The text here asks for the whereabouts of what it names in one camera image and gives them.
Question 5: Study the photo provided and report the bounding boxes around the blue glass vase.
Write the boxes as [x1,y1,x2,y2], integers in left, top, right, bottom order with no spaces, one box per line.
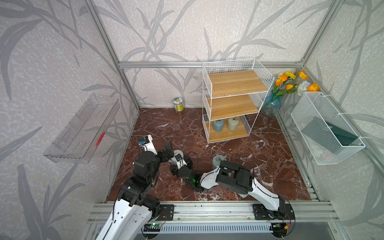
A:
[261,91,283,116]

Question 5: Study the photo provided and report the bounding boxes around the white canister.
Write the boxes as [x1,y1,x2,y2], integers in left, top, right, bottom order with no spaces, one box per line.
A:
[173,150,184,163]

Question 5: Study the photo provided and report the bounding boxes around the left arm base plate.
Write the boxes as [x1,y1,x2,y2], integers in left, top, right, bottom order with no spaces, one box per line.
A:
[151,204,175,222]

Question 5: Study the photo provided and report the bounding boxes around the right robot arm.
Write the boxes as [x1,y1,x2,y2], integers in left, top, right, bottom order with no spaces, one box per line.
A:
[170,154,287,219]

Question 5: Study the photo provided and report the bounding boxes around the white wire shelf rack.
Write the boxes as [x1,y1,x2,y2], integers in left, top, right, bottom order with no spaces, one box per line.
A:
[202,58,275,144]

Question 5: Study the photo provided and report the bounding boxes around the orange yellow artificial flowers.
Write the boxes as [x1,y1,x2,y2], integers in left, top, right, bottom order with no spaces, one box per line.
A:
[272,69,320,97]

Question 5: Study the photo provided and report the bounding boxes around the tall light blue canister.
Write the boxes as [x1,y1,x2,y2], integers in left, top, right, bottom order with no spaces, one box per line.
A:
[212,155,227,170]

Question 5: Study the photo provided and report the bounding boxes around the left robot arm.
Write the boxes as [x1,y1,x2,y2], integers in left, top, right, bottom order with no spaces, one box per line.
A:
[97,136,174,240]

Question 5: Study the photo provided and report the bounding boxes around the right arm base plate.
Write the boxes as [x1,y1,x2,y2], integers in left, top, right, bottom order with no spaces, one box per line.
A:
[252,203,296,221]

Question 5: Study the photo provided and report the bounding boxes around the small sage green canister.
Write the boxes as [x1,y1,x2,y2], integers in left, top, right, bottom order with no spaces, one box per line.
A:
[227,117,240,131]

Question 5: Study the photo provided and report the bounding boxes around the small blue-grey canister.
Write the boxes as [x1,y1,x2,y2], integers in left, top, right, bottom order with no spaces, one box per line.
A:
[213,120,225,132]

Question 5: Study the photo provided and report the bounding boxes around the white wire wall basket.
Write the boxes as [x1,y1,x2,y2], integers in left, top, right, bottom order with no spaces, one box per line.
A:
[291,92,366,165]

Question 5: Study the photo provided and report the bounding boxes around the aluminium front rail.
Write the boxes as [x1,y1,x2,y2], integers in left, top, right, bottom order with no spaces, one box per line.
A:
[86,200,340,224]

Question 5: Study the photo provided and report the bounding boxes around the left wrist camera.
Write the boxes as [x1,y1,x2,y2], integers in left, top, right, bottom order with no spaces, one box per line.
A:
[139,135,158,155]

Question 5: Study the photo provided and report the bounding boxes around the clear acrylic wall shelf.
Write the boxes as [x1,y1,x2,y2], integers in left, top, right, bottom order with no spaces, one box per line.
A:
[43,94,121,164]

